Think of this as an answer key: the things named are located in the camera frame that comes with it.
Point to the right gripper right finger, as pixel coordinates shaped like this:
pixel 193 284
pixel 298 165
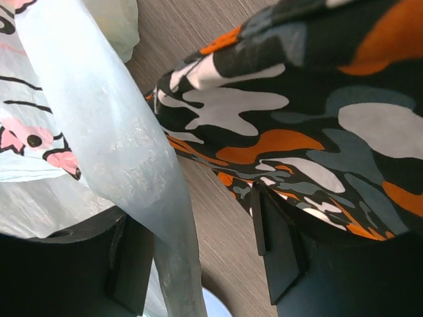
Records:
pixel 315 269

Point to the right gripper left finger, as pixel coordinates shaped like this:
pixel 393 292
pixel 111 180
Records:
pixel 98 267

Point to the light blue plastic bag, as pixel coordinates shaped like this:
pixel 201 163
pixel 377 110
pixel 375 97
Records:
pixel 68 100

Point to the camouflage patterned fabric bag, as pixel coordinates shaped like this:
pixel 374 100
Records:
pixel 319 100

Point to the blue round plate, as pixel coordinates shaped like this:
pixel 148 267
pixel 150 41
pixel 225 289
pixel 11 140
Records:
pixel 214 306

